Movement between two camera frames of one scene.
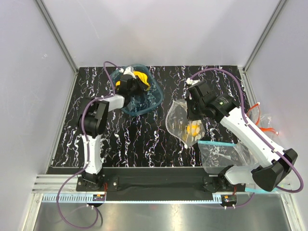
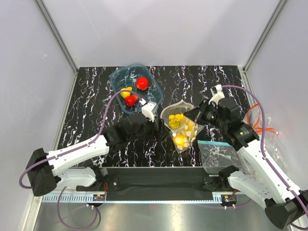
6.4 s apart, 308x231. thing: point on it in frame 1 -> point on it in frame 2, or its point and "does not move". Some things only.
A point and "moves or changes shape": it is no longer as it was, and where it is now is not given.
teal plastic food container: (150, 99) does not move
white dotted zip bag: (187, 131) moves or changes shape
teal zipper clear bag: (216, 156) does not move
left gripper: (141, 86) -> (153, 128)
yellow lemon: (193, 129) -> (181, 141)
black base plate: (99, 182) does not move
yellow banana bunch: (144, 77) -> (174, 120)
